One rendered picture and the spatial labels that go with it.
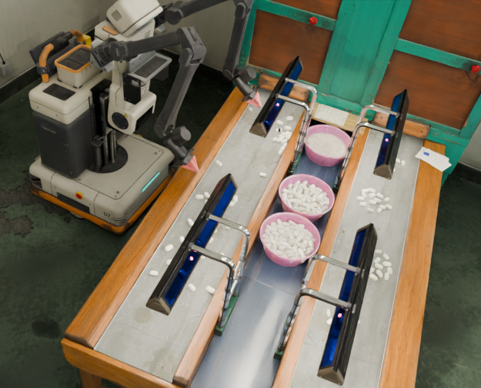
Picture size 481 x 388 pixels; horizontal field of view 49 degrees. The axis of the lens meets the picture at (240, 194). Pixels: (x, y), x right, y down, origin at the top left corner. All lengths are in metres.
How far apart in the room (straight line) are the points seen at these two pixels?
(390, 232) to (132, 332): 1.24
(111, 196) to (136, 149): 0.42
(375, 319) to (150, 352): 0.88
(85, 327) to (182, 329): 0.35
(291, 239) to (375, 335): 0.54
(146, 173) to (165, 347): 1.45
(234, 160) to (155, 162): 0.76
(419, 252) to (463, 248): 1.29
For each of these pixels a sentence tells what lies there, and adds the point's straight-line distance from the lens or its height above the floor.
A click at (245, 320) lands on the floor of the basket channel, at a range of 2.13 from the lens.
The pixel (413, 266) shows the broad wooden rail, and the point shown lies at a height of 0.76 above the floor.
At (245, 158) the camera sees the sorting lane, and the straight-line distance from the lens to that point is 2.65.
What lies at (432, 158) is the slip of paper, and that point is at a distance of 2.98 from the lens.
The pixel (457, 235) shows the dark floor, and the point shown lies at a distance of 3.79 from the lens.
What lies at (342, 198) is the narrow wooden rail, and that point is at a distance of 2.54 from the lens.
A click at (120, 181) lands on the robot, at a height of 0.28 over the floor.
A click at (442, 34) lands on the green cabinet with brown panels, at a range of 2.82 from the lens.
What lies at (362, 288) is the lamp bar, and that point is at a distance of 1.82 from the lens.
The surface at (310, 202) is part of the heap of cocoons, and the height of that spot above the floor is 0.74.
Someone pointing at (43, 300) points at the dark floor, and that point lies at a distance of 3.01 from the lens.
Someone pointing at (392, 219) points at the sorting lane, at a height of 0.74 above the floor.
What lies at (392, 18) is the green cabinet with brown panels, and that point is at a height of 1.36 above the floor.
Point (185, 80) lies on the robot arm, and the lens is 2.18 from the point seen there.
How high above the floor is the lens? 2.49
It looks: 45 degrees down
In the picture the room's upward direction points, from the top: 10 degrees clockwise
